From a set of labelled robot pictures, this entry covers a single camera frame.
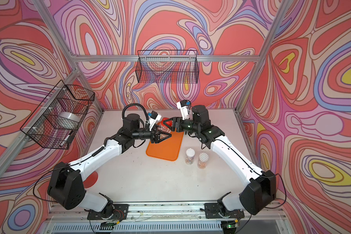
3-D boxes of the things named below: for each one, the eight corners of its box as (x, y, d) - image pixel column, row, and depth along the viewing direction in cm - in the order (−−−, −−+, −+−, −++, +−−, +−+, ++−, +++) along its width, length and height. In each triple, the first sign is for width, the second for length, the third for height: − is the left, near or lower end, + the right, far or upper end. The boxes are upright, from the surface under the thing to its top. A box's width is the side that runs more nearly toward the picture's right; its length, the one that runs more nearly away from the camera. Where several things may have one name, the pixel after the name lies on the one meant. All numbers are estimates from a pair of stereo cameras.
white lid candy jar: (185, 164, 92) (186, 156, 83) (185, 156, 95) (186, 148, 86) (193, 164, 92) (195, 156, 83) (193, 156, 95) (194, 148, 86)
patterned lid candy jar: (198, 168, 90) (200, 160, 81) (197, 161, 93) (199, 152, 84) (206, 168, 90) (209, 160, 81) (205, 161, 93) (208, 152, 84)
